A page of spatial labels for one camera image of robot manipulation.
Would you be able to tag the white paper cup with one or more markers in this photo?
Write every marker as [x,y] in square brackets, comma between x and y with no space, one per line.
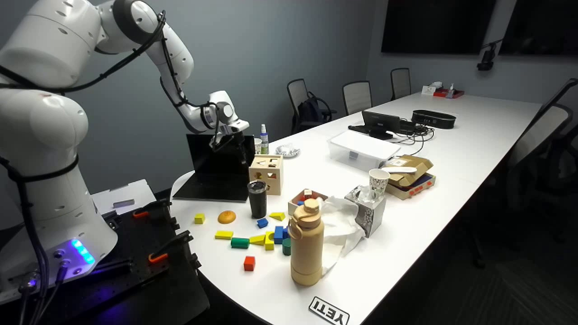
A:
[377,180]

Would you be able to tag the white cardboard box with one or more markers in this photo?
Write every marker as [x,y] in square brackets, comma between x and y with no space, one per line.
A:
[363,144]

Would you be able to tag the small blue cube block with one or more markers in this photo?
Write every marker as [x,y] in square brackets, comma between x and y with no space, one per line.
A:
[262,222]

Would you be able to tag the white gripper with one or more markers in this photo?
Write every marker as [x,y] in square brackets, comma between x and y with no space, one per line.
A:
[226,112]

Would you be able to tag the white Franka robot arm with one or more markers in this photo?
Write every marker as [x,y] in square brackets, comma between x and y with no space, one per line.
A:
[41,119]

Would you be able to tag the red cube block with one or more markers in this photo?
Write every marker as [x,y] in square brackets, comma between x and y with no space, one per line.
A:
[249,262]

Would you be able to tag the green cylinder block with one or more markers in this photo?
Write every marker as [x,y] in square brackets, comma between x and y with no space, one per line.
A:
[238,242]

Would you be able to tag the black tumbler cup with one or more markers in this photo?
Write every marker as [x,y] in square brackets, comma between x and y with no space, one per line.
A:
[256,198]

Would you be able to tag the small white box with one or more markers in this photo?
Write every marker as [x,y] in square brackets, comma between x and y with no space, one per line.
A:
[428,88]

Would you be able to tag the grey mesh office chair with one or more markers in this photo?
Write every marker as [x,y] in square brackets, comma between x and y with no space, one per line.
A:
[296,92]
[399,81]
[356,95]
[542,141]

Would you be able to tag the crumpled white cloth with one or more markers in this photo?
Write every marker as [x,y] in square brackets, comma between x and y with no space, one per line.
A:
[341,231]

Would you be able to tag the long yellow rectangular block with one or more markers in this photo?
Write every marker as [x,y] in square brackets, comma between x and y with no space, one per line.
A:
[224,234]

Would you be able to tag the clear spray bottle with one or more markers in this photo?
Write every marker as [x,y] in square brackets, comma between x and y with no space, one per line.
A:
[264,137]

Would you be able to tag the black and white YETI sticker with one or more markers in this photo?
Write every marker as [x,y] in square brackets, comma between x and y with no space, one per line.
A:
[329,310]

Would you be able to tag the wooden shape sorter toy box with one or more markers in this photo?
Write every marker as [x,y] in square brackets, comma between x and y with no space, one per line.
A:
[265,175]

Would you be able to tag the light wooden toy box lid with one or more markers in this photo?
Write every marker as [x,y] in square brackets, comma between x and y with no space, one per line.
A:
[265,159]

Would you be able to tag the brown cardboard box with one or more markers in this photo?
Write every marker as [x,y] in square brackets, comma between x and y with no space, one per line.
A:
[408,173]

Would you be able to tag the red flat package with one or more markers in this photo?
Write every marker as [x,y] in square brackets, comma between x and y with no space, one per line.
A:
[450,92]

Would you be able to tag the black monitor device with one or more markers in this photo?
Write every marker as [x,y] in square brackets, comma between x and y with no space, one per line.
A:
[379,123]

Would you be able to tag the black box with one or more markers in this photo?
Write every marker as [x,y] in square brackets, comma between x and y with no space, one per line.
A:
[217,168]

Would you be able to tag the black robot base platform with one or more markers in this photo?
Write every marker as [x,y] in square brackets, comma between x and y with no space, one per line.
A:
[150,271]

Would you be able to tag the small yellow cube block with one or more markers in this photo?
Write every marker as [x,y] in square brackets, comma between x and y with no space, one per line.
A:
[198,216]

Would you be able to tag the large black wall screen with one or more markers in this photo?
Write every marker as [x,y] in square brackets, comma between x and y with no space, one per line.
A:
[435,23]
[538,27]

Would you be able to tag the green hexagon block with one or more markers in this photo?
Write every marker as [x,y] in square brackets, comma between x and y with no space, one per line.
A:
[285,245]

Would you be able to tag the yellow wedge block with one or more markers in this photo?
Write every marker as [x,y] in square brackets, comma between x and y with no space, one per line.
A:
[276,215]

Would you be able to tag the silver foil bag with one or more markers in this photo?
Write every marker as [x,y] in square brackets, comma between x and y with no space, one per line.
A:
[366,207]

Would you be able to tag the black backpack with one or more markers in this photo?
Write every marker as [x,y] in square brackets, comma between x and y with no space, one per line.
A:
[312,110]

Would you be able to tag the black wall camera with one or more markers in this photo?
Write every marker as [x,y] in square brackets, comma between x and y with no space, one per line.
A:
[486,58]

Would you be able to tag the blue rectangular block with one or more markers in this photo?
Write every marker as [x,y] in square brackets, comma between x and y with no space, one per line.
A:
[278,233]

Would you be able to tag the tan insulated bottle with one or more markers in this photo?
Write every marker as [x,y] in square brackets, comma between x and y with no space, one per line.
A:
[305,243]

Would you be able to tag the small wooden tray with blocks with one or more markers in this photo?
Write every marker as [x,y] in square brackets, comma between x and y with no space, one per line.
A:
[305,195]

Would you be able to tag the white paper sheets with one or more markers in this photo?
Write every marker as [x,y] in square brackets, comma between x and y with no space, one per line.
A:
[123,195]

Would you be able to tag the orange dome block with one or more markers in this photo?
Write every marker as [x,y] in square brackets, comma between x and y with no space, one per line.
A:
[226,216]

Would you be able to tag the yellow flat block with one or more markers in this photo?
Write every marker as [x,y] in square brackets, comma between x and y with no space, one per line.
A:
[256,238]

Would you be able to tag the black oval case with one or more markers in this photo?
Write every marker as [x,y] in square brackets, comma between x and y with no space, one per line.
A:
[433,117]

